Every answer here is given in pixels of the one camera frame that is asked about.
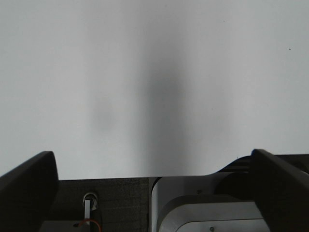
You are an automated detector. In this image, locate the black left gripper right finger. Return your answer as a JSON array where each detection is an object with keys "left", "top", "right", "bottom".
[{"left": 251, "top": 149, "right": 309, "bottom": 232}]

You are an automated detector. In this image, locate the white post with orange wire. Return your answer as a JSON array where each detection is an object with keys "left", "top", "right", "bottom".
[{"left": 73, "top": 192, "right": 102, "bottom": 232}]

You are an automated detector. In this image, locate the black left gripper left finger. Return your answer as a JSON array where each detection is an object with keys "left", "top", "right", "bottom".
[{"left": 0, "top": 151, "right": 59, "bottom": 232}]

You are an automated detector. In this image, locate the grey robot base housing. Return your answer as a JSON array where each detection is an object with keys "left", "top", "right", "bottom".
[{"left": 151, "top": 154, "right": 309, "bottom": 232}]

